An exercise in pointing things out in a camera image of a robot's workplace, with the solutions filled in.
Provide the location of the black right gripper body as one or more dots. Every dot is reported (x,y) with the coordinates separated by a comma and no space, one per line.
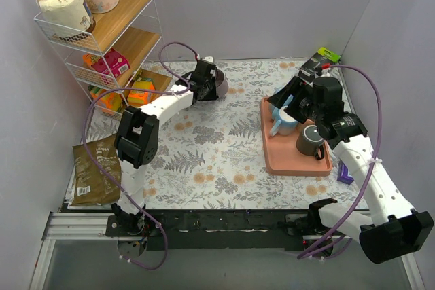
(291,98)

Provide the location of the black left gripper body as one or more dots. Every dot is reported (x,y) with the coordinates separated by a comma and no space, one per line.
(211,87)

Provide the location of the purple ceramic mug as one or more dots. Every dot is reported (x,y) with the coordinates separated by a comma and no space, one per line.
(221,83)

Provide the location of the blue white gradient mug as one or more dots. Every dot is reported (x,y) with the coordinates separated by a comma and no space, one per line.
(283,124)

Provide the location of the dark grey mug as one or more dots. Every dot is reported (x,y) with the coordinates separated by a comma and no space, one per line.
(310,142)

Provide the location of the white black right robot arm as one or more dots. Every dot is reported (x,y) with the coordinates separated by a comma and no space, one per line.
(393,228)

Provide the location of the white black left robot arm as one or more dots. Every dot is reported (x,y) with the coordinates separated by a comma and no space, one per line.
(137,137)

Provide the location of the light blue mug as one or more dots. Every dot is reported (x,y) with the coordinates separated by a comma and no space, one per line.
(271,106)

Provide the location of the black green product box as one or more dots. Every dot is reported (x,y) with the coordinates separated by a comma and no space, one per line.
(313,67)

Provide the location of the terracotta pink tray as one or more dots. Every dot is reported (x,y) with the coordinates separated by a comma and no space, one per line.
(281,155)

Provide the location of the orange sponge box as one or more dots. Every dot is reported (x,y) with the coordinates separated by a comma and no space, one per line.
(142,96)

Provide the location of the purple small packet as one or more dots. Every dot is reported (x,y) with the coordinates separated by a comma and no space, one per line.
(343,174)

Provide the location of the pink sponge box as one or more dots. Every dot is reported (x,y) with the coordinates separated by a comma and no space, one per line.
(112,63)

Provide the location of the orange yellow sponge pack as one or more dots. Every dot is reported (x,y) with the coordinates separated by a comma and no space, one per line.
(109,103)

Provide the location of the brown snack bag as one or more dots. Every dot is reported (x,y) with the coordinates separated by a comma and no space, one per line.
(92,187)

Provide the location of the beige wrapped paper roll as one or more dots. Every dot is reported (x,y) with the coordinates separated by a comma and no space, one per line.
(69,18)

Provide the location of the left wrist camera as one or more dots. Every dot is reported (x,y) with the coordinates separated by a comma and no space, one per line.
(209,59)

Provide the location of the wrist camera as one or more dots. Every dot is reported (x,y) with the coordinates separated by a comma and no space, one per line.
(209,59)
(322,70)

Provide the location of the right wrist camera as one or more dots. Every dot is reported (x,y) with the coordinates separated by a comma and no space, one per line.
(322,70)

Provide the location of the white wire wooden shelf rack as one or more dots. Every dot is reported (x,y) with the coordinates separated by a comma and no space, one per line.
(133,29)

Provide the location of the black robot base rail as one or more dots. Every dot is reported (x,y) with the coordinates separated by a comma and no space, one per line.
(292,230)

